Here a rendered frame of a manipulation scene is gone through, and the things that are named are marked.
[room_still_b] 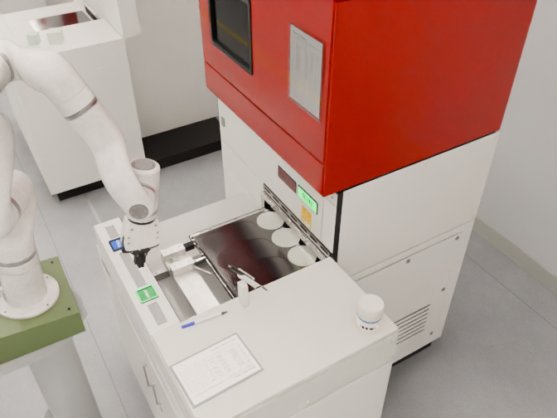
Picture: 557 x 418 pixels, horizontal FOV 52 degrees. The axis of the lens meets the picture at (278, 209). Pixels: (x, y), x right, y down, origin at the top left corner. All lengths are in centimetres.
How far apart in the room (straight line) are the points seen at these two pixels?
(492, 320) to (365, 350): 154
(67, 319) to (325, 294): 79
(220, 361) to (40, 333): 59
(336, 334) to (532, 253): 190
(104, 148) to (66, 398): 109
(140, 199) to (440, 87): 92
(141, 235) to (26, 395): 146
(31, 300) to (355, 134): 109
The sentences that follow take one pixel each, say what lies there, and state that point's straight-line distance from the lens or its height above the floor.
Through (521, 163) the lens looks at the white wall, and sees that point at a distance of 319.
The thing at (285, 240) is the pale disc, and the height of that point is 90.
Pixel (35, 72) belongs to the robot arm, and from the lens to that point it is 140.
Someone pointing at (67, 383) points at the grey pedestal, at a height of 54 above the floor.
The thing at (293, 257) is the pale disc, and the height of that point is 90.
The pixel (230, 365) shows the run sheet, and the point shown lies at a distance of 158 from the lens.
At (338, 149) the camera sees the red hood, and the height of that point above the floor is 138.
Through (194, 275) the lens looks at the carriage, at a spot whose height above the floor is 88.
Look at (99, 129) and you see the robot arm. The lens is 143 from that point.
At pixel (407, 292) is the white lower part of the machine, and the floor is 56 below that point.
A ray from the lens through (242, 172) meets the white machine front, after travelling 231.
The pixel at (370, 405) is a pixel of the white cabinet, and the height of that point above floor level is 61.
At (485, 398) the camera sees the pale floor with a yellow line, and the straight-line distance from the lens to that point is 282.
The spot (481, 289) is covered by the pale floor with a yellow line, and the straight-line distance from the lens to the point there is 325.
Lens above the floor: 226
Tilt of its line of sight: 40 degrees down
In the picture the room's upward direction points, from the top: straight up
